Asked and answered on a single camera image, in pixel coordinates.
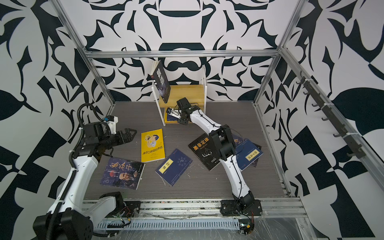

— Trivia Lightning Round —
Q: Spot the yellow cartoon cover book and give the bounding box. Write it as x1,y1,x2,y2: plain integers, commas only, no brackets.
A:
141,129,166,163

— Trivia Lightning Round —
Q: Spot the purple Guiguzi portrait book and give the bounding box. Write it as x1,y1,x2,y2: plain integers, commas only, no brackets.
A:
100,158,146,190

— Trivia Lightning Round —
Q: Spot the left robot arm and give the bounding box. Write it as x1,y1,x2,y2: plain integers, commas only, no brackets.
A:
33,120,137,240

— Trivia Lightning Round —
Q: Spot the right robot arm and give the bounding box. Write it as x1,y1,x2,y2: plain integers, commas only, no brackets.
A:
176,98,255,213

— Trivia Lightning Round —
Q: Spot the white wooden bookshelf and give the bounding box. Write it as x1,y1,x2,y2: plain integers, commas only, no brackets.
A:
151,65,208,127

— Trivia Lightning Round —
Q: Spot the yellow book in shelf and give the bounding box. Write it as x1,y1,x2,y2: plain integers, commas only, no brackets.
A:
164,109,178,124

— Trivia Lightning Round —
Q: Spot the black Murphy's law book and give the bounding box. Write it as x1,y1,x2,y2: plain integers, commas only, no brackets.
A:
188,134,220,171

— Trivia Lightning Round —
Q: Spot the black book leaning on shelf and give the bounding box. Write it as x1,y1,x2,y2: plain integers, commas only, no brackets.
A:
150,60,171,104

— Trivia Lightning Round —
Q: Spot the navy Yijing book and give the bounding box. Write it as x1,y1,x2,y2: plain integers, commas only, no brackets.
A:
156,149,193,186

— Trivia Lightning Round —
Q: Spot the purple book under right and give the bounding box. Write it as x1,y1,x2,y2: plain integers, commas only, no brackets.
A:
232,134,262,167

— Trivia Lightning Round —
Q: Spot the navy book yellow label right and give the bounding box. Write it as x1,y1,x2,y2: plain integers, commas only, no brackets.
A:
235,138,264,172

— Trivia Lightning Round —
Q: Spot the small electronics board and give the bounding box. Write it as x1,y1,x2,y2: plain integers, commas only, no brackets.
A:
239,219,255,235

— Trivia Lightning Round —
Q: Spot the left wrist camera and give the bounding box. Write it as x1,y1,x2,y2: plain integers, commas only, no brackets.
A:
104,115,118,134

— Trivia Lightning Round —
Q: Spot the black corrugated cable hose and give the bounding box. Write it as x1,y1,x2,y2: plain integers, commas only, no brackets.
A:
44,102,133,240

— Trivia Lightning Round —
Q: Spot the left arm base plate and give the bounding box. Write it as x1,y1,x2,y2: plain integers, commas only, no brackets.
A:
106,201,142,218

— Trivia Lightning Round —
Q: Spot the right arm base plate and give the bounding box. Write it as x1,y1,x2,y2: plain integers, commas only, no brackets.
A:
220,200,263,217

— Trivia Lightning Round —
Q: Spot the white cable duct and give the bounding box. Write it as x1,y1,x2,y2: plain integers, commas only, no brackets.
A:
94,219,240,231

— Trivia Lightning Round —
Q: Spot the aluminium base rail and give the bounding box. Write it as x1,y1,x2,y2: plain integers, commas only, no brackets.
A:
80,196,308,220

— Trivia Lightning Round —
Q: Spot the aluminium frame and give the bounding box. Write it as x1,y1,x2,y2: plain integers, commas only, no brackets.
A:
52,1,384,188

